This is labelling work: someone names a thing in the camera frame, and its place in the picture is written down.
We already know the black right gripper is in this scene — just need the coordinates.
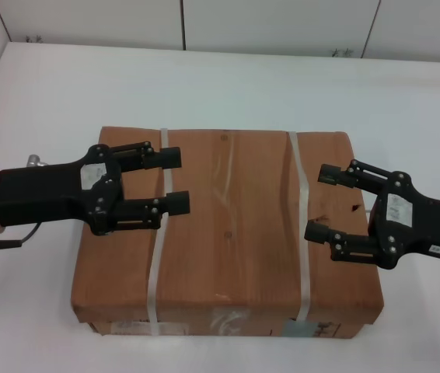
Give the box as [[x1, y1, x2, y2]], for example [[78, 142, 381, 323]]
[[304, 158, 440, 270]]

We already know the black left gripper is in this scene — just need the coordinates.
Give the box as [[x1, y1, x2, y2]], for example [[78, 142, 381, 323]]
[[0, 141, 191, 237]]

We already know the white plastic packing strap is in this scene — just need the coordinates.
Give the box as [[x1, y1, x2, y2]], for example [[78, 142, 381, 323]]
[[147, 127, 175, 336], [287, 131, 313, 323]]

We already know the brown cardboard box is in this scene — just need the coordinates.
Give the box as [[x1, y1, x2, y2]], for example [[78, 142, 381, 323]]
[[68, 124, 385, 340]]

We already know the left gripper cable with plug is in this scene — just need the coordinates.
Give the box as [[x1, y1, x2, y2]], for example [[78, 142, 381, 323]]
[[0, 221, 47, 258]]

